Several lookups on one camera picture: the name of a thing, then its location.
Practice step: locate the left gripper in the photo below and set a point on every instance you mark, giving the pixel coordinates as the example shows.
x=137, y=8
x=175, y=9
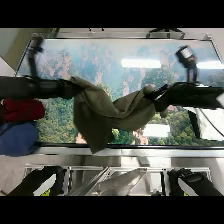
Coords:
x=70, y=88

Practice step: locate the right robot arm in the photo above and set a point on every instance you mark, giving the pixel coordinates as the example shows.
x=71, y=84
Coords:
x=196, y=96

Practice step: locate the red garment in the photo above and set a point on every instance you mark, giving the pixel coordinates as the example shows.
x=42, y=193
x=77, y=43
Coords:
x=23, y=110

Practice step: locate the silver frame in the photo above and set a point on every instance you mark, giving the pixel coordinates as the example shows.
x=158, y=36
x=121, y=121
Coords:
x=133, y=152

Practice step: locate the white garment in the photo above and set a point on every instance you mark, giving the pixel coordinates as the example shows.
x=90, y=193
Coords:
x=211, y=128

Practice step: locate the blue garment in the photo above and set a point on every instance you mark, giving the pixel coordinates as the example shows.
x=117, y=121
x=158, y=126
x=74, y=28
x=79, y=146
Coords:
x=18, y=138

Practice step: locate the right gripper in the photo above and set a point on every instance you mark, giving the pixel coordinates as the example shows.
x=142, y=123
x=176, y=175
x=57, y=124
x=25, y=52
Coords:
x=158, y=93

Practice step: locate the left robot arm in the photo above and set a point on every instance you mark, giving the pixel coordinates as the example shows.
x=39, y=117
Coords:
x=30, y=87

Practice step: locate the olive green T-shirt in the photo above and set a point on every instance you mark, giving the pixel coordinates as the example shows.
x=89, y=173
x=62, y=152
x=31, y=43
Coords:
x=100, y=113

